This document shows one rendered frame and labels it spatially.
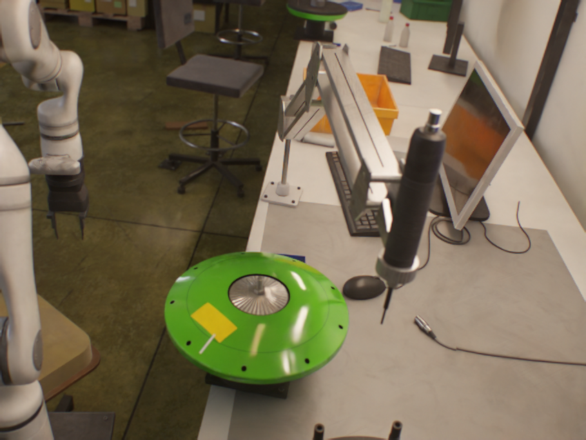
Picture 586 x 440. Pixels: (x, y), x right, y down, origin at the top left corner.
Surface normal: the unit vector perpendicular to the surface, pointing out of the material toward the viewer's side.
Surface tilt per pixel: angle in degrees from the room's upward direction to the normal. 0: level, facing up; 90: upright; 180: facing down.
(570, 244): 0
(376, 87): 86
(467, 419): 0
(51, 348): 0
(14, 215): 76
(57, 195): 87
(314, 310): 14
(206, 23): 90
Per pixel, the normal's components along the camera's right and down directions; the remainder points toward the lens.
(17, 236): 0.88, 0.08
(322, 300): 0.38, -0.77
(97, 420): 0.09, -0.83
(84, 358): 0.86, 0.34
